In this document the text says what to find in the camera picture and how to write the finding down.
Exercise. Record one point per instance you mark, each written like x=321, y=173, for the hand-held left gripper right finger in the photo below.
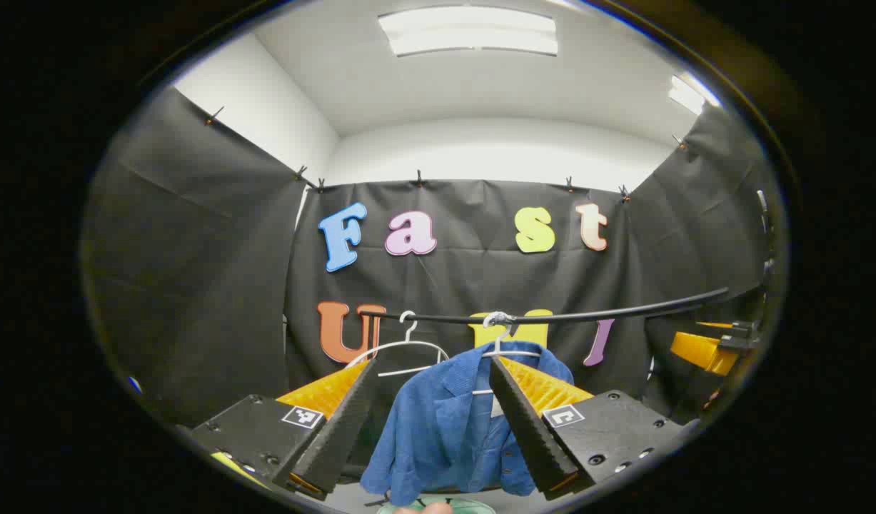
x=527, y=428

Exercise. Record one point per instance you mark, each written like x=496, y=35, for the white plastic hanger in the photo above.
x=410, y=333
x=497, y=341

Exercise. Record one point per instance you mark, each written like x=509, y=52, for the black clothes rail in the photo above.
x=587, y=315

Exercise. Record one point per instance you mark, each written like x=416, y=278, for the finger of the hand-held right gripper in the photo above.
x=716, y=326
x=702, y=351

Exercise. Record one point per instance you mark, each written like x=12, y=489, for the light green laundry hamper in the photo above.
x=473, y=507

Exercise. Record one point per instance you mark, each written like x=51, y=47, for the small ceiling light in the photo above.
x=687, y=94

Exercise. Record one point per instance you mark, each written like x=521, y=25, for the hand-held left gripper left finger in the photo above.
x=341, y=428

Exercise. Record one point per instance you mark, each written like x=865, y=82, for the large rectangular ceiling light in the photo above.
x=466, y=32

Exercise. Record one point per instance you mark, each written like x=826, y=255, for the black backdrop cloth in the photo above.
x=473, y=278

